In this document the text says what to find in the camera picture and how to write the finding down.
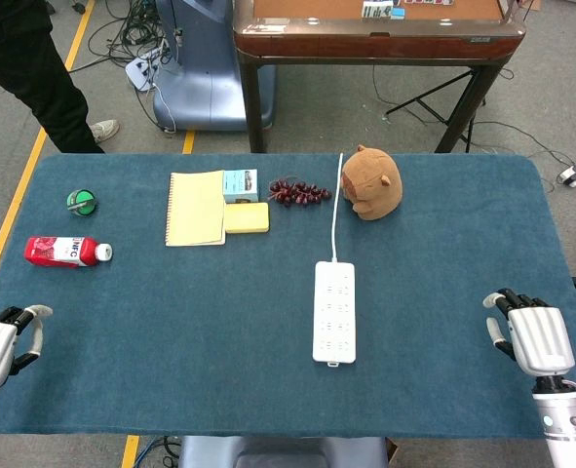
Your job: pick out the yellow sponge block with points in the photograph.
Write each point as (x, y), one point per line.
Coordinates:
(246, 218)

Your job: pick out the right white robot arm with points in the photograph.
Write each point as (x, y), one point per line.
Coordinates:
(567, 424)

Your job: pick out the blue grey robot torso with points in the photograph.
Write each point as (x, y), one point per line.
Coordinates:
(282, 452)

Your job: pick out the red juice bottle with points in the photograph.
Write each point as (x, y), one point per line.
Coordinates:
(63, 251)

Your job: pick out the brown mahjong table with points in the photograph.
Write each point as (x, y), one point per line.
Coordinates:
(380, 34)

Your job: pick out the brown plush toy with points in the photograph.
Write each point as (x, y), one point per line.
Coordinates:
(372, 183)

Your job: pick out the white floor power strip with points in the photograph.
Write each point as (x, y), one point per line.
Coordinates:
(143, 70)

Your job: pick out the person black trouser leg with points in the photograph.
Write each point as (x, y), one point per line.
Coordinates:
(19, 68)

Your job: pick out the blue table cloth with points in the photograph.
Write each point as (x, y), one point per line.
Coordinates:
(268, 341)

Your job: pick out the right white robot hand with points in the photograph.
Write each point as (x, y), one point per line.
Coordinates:
(541, 336)

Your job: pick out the white sneaker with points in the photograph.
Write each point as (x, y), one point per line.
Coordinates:
(104, 129)

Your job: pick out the light blue small box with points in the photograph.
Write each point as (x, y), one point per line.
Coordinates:
(240, 185)

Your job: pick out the dark red grape bunch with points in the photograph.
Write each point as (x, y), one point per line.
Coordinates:
(297, 192)

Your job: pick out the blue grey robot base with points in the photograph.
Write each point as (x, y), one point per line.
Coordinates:
(204, 68)

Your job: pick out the green round tape dispenser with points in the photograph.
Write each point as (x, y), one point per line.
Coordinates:
(81, 202)

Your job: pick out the black tripod stand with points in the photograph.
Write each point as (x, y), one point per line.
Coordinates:
(438, 105)

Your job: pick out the yellow spiral notebook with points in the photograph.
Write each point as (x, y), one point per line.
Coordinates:
(196, 208)

